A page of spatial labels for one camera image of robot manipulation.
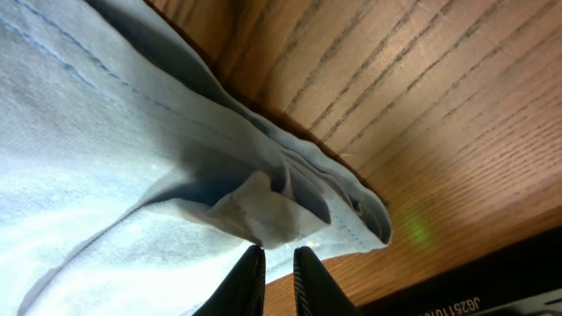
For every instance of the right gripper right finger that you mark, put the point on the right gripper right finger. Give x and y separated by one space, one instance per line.
316 292

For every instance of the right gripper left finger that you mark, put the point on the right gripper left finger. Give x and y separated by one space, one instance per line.
242 291

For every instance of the light blue printed t-shirt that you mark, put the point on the light blue printed t-shirt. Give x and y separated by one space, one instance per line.
131 181

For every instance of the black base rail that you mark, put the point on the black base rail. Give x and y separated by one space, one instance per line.
521 279

